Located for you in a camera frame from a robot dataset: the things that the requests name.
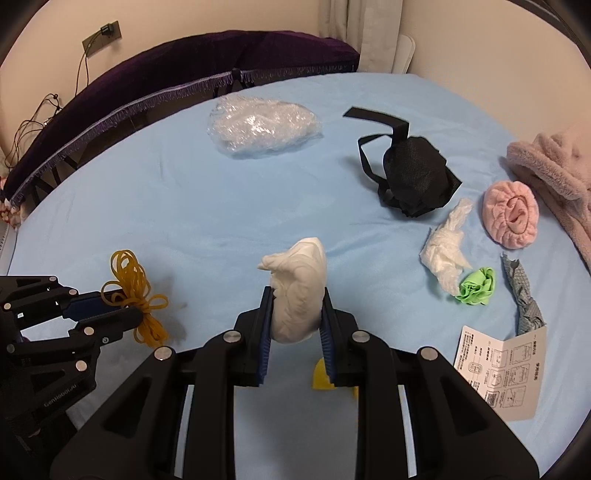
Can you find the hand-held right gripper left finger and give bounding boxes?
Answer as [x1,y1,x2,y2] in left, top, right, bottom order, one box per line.
[48,286,275,480]

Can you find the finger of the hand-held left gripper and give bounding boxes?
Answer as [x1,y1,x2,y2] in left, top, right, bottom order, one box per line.
[7,307,143,370]
[0,275,123,329]

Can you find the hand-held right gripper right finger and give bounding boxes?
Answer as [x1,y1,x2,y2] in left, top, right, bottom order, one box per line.
[321,286,541,480]

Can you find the yellow rubber bands bundle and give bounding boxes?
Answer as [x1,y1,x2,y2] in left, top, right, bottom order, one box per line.
[100,249,171,346]

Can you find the white sock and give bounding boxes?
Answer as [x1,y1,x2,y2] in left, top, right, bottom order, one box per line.
[257,237,328,344]

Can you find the white twisted tissue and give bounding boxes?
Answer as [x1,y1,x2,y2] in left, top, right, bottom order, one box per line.
[419,198,474,296]

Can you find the pink fluffy cloth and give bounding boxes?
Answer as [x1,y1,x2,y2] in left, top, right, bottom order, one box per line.
[481,181,540,250]

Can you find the yellow plastic piece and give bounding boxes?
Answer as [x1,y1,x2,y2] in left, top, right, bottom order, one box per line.
[313,357,360,398]

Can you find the floral patterned cloth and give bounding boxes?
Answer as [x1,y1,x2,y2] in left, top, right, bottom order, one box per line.
[0,178,24,229]

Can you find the green crumpled paper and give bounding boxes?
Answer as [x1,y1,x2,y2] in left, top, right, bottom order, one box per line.
[455,267,497,306]

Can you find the white printed leaflet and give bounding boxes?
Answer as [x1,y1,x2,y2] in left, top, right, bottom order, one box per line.
[453,324,548,423]

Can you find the grey patterned cloth strip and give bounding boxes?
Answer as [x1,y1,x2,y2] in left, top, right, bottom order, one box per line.
[501,251,546,337]

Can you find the clear crumpled plastic bag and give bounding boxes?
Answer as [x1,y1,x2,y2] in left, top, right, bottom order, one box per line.
[208,95,322,160]

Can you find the purple velvet fringed cushion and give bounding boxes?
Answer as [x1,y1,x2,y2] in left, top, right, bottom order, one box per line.
[0,30,361,208]

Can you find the pink fluffy garment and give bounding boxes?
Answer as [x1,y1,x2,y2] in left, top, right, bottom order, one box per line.
[505,120,591,273]

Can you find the white padded board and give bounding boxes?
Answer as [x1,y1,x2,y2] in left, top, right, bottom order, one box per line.
[392,33,416,75]

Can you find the beige curtain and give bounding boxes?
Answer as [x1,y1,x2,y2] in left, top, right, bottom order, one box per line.
[318,0,402,73]

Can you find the black mesh bag with straps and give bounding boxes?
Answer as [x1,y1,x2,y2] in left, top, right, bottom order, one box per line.
[342,106,463,219]

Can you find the grey wall socket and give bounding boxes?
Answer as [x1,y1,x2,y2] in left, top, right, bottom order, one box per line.
[82,20,122,57]

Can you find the black power cable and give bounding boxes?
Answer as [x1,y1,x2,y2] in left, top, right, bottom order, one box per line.
[4,27,116,169]

